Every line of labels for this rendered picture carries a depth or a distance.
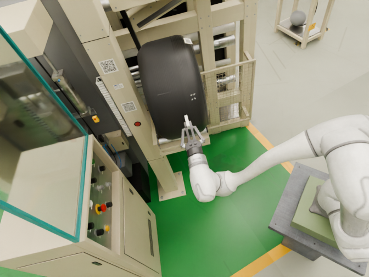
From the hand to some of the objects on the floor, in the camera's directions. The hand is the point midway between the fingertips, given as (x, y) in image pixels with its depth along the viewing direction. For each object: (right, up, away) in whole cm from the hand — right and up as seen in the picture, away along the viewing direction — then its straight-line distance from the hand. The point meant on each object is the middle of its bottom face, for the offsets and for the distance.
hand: (187, 122), depth 124 cm
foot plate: (-15, -56, +119) cm, 132 cm away
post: (-15, -56, +119) cm, 132 cm away
